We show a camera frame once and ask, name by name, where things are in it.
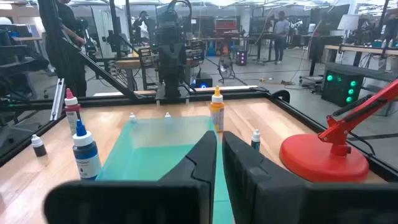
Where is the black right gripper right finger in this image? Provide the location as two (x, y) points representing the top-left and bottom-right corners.
(221, 131), (398, 224)

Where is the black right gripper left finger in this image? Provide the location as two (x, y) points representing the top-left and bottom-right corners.
(43, 130), (218, 224)

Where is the pink-capped red food coloring bottle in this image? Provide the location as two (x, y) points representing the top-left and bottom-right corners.
(63, 88), (82, 136)

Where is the blue food coloring bottle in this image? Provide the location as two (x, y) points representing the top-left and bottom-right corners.
(72, 119), (103, 181)

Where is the small dark dropper bottle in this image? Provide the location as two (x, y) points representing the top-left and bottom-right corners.
(30, 134), (48, 158)

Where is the black box with blue light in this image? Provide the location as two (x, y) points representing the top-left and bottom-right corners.
(192, 72), (214, 90)

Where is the person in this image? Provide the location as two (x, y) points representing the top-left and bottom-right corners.
(272, 11), (291, 65)
(39, 0), (88, 98)
(132, 10), (157, 44)

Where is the small teal dropper bottle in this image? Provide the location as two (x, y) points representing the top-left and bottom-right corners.
(251, 129), (261, 152)

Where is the translucent green plastic bin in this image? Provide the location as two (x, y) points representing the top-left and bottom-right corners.
(95, 115), (236, 224)

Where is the red tool chest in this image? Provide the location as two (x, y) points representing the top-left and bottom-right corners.
(214, 17), (239, 35)

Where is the red desk lamp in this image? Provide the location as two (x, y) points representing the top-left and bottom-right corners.
(279, 78), (398, 184)

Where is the black box with pink lights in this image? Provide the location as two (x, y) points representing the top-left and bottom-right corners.
(235, 49), (248, 67)

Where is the black computer with green lights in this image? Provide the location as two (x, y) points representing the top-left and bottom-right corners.
(321, 70), (364, 108)

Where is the wooden workbench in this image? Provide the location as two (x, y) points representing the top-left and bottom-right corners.
(323, 44), (398, 63)

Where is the black aluminium table frame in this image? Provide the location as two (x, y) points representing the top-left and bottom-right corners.
(0, 29), (398, 184)

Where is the black lamp cord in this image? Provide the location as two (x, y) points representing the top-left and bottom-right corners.
(348, 130), (377, 156)

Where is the silver aluminium rail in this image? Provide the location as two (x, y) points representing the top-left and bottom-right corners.
(49, 77), (67, 122)

